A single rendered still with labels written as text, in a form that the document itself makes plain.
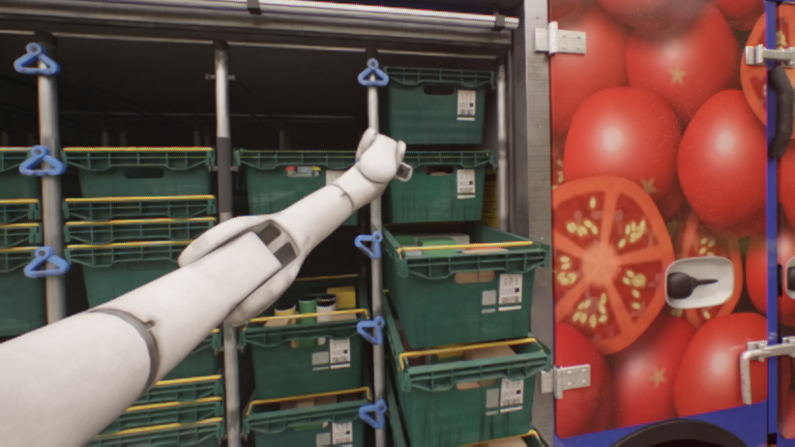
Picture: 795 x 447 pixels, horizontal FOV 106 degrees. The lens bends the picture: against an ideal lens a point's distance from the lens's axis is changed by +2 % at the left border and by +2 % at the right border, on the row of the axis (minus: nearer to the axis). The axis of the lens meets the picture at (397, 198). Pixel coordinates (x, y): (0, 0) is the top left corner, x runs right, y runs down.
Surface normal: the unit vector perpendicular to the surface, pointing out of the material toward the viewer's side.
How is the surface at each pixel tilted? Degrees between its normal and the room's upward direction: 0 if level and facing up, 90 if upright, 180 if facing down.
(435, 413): 93
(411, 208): 96
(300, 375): 91
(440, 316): 99
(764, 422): 90
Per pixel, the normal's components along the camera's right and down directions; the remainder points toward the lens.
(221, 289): 0.74, -0.47
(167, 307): 0.77, -0.62
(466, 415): 0.17, 0.18
